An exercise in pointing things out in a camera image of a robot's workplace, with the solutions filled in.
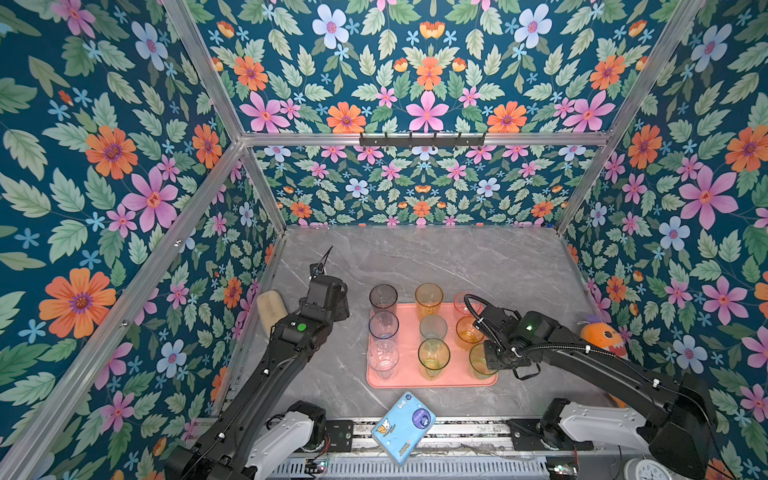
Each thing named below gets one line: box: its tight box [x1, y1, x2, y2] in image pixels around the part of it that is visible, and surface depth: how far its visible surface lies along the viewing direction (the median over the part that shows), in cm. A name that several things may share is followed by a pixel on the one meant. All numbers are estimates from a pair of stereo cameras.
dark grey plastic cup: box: [368, 284, 398, 315], surface depth 87 cm
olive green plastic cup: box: [417, 338, 451, 380], surface depth 77 cm
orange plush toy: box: [580, 322, 626, 355], surface depth 83 cm
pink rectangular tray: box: [366, 303, 498, 389], surface depth 83 cm
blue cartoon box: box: [371, 391, 437, 466], surface depth 72 cm
